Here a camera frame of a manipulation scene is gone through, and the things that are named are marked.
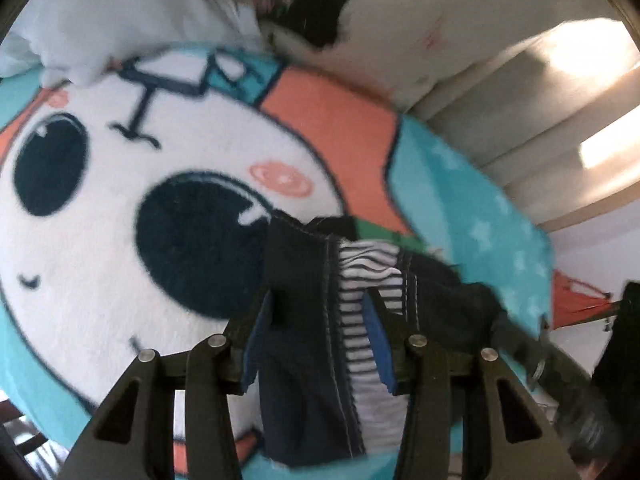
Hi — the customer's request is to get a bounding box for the dark cloth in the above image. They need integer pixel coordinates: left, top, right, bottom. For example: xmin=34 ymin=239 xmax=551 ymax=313
xmin=287 ymin=0 xmax=358 ymax=51

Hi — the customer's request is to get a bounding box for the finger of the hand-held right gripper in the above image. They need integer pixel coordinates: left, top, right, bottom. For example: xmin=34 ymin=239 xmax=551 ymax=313
xmin=492 ymin=316 xmax=623 ymax=458

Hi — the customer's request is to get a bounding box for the dark navy pants striped lining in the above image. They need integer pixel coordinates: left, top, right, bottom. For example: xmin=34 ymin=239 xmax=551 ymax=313
xmin=252 ymin=211 xmax=508 ymax=468

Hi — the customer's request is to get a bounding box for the beige padded headboard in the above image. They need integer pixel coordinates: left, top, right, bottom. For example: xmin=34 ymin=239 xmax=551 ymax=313
xmin=407 ymin=19 xmax=640 ymax=233

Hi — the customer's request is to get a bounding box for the red cloth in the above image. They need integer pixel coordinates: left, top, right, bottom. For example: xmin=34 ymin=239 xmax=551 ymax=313
xmin=550 ymin=269 xmax=623 ymax=332

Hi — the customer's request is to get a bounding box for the white pillow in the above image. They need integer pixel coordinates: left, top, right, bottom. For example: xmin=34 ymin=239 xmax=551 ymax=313
xmin=0 ymin=0 xmax=266 ymax=86

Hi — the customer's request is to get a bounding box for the cream bed sheet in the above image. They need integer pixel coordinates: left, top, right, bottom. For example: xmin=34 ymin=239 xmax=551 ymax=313
xmin=260 ymin=0 xmax=623 ymax=111

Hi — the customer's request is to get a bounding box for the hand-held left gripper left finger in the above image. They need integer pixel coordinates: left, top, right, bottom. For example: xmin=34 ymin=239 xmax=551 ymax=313
xmin=65 ymin=289 xmax=274 ymax=480

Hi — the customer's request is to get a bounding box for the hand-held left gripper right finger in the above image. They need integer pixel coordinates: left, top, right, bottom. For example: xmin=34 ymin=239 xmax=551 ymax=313
xmin=362 ymin=286 xmax=584 ymax=480

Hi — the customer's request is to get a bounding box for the cartoon printed blanket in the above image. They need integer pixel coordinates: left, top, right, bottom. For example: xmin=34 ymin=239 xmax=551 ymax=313
xmin=0 ymin=45 xmax=555 ymax=480

